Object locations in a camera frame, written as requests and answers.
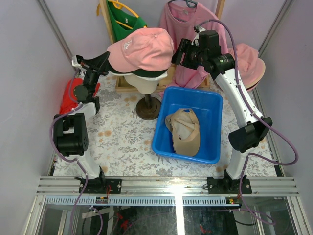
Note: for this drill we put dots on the black cap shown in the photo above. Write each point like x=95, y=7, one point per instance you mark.
x=140, y=72

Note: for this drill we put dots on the green tank top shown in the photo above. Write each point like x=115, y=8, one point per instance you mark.
x=120, y=33

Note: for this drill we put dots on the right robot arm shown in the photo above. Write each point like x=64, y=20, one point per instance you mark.
x=205, y=51

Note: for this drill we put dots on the black bucket hat beige brim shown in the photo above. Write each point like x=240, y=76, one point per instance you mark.
x=252, y=87

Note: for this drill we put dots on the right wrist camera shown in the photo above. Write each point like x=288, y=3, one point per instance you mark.
x=197, y=30

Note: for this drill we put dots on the pink t-shirt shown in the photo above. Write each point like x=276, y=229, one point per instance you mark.
x=185, y=77

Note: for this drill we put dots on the yellow clothes hanger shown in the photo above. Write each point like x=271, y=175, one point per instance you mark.
x=117, y=14

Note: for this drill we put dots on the beige mannequin head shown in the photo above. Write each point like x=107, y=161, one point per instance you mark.
x=142, y=85

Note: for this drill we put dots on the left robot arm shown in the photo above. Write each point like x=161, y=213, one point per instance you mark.
x=68, y=132

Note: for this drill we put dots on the aluminium frame rail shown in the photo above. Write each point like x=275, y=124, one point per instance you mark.
x=160, y=191

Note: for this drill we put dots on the white baseball cap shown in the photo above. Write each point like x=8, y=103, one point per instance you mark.
x=151, y=76

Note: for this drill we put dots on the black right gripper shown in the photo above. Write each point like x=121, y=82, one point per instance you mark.
x=185, y=46

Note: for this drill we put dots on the red cloth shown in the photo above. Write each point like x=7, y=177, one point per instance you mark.
x=67, y=103

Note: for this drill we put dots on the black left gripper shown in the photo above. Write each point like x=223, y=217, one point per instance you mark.
x=95, y=64

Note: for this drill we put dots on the pink baseball cap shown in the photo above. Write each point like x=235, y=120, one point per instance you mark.
x=149, y=49

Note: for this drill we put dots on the grey clothes hanger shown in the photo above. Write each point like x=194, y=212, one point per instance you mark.
x=183, y=5

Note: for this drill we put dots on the blue plastic bin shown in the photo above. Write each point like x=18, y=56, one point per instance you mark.
x=208, y=109

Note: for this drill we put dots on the wooden clothes rack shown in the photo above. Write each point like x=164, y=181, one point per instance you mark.
x=171, y=71

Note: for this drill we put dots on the khaki baseball cap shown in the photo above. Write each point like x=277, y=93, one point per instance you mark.
x=185, y=129

